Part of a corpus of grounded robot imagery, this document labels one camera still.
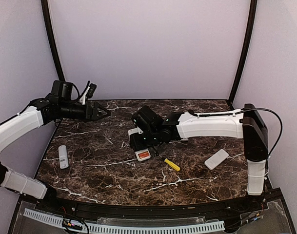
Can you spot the black frame post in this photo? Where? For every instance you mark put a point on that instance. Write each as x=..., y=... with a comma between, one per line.
x=244, y=52
x=51, y=39

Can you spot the white remote control right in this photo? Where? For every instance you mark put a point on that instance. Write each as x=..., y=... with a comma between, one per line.
x=216, y=159

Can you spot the white remote with battery bay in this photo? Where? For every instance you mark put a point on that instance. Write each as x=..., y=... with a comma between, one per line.
x=141, y=154

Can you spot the right black frame post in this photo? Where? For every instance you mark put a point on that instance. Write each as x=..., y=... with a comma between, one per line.
x=244, y=52

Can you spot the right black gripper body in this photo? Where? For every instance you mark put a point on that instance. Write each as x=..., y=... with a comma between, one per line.
x=150, y=139

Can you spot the left black frame post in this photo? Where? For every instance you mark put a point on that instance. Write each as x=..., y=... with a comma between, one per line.
x=51, y=39

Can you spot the black front rail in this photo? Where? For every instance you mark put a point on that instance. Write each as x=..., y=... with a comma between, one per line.
x=227, y=209

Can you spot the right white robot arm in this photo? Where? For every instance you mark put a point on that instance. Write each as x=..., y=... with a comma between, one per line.
x=247, y=124

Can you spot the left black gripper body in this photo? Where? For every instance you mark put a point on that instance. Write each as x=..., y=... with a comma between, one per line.
x=88, y=116

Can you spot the grey remote control left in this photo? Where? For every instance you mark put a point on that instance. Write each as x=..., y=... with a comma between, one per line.
x=63, y=157

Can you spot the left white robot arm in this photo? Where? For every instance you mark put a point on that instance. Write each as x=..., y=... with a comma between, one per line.
x=57, y=105

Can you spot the white slotted cable duct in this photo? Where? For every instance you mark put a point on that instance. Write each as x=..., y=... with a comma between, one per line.
x=110, y=226

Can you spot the yellow handled screwdriver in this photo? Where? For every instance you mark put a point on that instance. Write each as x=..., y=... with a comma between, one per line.
x=168, y=162

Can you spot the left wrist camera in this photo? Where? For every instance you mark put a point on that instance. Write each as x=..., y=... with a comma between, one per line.
x=87, y=93

